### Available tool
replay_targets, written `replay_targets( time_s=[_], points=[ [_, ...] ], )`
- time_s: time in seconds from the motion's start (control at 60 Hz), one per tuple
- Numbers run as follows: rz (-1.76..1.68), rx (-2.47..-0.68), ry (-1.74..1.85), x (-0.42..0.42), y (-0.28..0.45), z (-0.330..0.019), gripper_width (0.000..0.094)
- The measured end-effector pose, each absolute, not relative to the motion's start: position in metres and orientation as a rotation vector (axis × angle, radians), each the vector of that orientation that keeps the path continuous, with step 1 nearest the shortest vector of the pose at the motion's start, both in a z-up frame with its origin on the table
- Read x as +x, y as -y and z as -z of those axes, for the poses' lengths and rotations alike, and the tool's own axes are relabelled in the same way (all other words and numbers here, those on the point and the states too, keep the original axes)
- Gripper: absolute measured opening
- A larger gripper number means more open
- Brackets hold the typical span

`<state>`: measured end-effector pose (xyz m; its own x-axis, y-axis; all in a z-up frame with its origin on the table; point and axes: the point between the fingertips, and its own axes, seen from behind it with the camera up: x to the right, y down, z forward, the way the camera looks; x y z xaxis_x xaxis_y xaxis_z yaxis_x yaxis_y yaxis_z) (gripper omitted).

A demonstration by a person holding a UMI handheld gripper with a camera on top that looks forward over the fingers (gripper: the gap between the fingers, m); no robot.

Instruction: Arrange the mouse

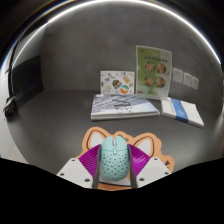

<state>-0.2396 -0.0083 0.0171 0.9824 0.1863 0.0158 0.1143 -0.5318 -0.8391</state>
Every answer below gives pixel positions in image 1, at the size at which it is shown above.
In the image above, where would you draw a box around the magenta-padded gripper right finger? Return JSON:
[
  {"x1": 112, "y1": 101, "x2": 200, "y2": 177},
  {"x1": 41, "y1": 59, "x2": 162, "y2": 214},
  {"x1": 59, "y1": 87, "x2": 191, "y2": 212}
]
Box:
[{"x1": 127, "y1": 143, "x2": 173, "y2": 188}]

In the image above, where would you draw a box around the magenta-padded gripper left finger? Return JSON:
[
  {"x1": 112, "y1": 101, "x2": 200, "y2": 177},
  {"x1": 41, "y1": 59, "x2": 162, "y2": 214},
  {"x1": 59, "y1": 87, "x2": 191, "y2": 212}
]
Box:
[{"x1": 56, "y1": 143, "x2": 103, "y2": 190}]

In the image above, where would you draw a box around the mint green computer mouse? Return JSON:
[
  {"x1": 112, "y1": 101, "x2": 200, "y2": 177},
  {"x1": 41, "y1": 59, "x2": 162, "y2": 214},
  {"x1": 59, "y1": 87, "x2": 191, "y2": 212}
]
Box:
[{"x1": 99, "y1": 135, "x2": 130, "y2": 182}]

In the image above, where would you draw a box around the orange corgi-shaped mouse pad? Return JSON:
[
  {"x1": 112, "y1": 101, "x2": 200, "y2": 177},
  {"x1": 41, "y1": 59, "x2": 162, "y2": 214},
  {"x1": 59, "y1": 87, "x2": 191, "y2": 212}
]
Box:
[{"x1": 77, "y1": 126, "x2": 176, "y2": 192}]

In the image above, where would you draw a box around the white book with blue band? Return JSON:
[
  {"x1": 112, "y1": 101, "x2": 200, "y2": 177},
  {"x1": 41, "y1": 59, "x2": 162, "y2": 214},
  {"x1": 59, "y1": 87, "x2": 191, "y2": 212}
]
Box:
[{"x1": 160, "y1": 96, "x2": 205, "y2": 129}]

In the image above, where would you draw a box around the grey striped book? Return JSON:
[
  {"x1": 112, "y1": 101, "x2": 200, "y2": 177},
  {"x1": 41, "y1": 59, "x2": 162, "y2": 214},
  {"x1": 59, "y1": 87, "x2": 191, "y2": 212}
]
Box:
[{"x1": 90, "y1": 93, "x2": 161, "y2": 121}]

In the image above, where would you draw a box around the white card with colourful stickers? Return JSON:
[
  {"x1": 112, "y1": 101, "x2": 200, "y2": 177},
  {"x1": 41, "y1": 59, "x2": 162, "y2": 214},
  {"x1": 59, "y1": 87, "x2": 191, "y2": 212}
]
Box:
[{"x1": 100, "y1": 70, "x2": 136, "y2": 96}]

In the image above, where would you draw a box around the green menu sign stand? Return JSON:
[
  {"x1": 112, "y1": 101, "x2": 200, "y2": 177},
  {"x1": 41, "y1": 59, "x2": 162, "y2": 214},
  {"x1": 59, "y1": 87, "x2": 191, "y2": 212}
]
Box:
[{"x1": 134, "y1": 44, "x2": 173, "y2": 100}]

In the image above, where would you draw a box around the black monitor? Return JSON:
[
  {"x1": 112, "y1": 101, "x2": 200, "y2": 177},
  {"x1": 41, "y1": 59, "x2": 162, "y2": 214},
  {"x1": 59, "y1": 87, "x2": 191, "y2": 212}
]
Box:
[{"x1": 2, "y1": 54, "x2": 45, "y2": 118}]

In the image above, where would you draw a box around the white wall socket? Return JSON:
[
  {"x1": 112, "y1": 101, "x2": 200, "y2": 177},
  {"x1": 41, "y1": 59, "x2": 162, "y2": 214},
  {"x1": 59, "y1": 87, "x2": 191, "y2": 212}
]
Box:
[
  {"x1": 182, "y1": 72, "x2": 193, "y2": 87},
  {"x1": 191, "y1": 76, "x2": 200, "y2": 91},
  {"x1": 172, "y1": 67, "x2": 184, "y2": 84}
]

